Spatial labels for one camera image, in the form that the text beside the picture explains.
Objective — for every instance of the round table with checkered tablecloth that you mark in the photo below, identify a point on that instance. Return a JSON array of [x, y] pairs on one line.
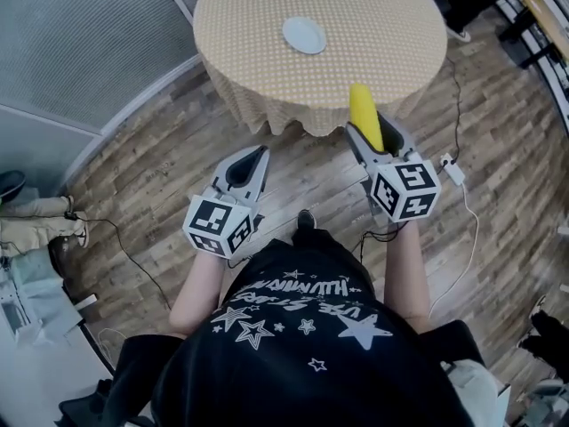
[[320, 78]]

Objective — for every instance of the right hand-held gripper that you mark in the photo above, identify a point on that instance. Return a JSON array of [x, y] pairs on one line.
[[406, 194]]

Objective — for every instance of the yellow corn cob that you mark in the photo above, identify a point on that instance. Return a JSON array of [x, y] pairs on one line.
[[366, 116]]

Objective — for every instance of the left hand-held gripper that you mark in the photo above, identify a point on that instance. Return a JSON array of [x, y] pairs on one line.
[[220, 227]]

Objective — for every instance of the person's black trousers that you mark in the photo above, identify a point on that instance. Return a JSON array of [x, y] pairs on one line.
[[320, 243]]

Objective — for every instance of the white power strip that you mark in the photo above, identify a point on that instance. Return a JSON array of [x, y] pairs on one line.
[[452, 169]]

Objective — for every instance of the person's left forearm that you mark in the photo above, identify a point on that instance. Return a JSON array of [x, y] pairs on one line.
[[200, 292]]

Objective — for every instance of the black star print shirt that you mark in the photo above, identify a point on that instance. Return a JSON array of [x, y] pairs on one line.
[[302, 363]]

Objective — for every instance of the white round plate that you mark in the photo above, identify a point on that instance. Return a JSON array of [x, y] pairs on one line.
[[304, 36]]

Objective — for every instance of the small white box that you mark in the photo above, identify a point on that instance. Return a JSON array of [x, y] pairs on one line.
[[86, 301]]

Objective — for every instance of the person's black shoe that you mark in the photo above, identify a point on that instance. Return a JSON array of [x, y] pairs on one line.
[[306, 219], [10, 184]]

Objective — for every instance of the grey fabric bag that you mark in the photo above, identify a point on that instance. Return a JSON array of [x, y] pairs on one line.
[[473, 394]]

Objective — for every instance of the light wooden table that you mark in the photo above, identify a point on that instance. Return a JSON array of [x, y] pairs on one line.
[[544, 7]]

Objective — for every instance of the white desk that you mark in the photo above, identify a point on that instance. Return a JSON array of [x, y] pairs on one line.
[[44, 385]]

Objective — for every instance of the person's right forearm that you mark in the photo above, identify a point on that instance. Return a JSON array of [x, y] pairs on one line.
[[406, 274]]

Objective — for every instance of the white cabinet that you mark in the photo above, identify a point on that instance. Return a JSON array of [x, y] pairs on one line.
[[538, 405]]

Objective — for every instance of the black metal railing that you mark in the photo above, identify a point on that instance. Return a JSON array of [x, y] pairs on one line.
[[542, 51]]

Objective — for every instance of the white packaging pile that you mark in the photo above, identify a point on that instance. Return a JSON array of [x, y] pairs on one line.
[[26, 300]]

